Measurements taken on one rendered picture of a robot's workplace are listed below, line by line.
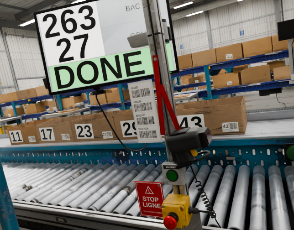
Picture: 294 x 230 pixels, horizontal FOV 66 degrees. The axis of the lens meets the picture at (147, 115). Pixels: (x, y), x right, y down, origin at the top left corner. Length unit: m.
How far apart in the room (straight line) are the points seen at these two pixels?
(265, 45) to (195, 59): 1.55
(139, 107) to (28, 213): 0.85
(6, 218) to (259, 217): 0.71
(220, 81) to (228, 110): 4.35
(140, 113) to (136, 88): 0.08
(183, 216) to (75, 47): 0.66
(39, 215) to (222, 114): 1.03
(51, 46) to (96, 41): 0.17
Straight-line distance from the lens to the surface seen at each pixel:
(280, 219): 0.88
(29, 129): 2.16
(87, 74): 0.85
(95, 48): 0.86
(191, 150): 0.66
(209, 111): 1.27
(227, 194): 1.02
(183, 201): 0.73
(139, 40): 0.81
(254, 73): 5.51
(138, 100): 0.72
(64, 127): 1.85
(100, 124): 1.61
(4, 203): 0.53
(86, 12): 0.90
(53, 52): 0.92
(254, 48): 5.76
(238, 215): 0.89
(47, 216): 1.24
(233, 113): 1.26
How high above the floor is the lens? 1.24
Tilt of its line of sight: 8 degrees down
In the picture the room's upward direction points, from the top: 10 degrees counter-clockwise
